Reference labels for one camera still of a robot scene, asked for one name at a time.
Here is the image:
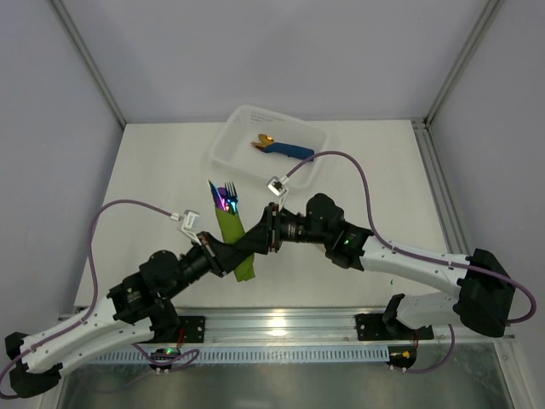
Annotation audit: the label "gold utensils in bundle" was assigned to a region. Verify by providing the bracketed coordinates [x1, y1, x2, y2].
[250, 134, 275, 152]

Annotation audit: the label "frame post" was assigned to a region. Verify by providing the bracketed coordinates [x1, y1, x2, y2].
[48, 0, 127, 130]
[423, 0, 505, 128]

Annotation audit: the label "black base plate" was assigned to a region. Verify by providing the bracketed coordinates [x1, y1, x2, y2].
[354, 314, 434, 341]
[170, 315, 206, 344]

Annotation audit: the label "aluminium front rail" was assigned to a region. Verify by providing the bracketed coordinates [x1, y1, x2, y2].
[49, 307, 517, 349]

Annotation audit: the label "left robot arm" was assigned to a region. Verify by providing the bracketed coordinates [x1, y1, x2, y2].
[5, 233, 256, 399]

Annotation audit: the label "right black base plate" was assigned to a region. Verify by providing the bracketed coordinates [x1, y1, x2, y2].
[354, 314, 434, 341]

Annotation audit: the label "aluminium rail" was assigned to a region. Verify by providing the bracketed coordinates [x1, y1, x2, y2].
[49, 307, 517, 349]
[411, 118, 473, 256]

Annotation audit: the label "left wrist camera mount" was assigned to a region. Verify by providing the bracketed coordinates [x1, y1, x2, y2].
[169, 210, 200, 244]

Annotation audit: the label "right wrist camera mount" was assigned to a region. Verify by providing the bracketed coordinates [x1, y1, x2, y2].
[267, 175, 290, 210]

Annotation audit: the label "iridescent blue fork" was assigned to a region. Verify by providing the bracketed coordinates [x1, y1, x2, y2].
[225, 182, 238, 215]

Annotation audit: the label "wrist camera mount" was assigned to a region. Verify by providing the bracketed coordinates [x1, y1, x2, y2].
[267, 175, 290, 210]
[169, 210, 200, 244]

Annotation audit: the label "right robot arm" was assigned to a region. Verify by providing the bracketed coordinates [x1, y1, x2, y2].
[233, 193, 514, 338]

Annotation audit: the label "white slotted cable duct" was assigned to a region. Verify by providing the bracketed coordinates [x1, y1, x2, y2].
[89, 345, 391, 364]

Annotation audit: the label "right frame post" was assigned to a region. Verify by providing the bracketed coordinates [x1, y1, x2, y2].
[423, 0, 505, 128]

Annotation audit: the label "blue rolled napkin bundle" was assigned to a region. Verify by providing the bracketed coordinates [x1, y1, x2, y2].
[264, 142, 315, 160]

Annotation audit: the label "white plastic basket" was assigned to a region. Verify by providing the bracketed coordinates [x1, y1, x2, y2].
[209, 105, 330, 181]

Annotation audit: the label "left frame post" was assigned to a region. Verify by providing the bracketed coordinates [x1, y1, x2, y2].
[48, 0, 127, 130]

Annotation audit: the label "aluminium right side rail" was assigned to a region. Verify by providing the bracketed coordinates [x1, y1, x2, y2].
[411, 118, 473, 256]

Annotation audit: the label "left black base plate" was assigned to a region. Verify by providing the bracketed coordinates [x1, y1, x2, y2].
[170, 315, 206, 344]

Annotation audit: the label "green paper napkin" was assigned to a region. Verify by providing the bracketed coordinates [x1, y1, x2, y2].
[214, 207, 256, 283]

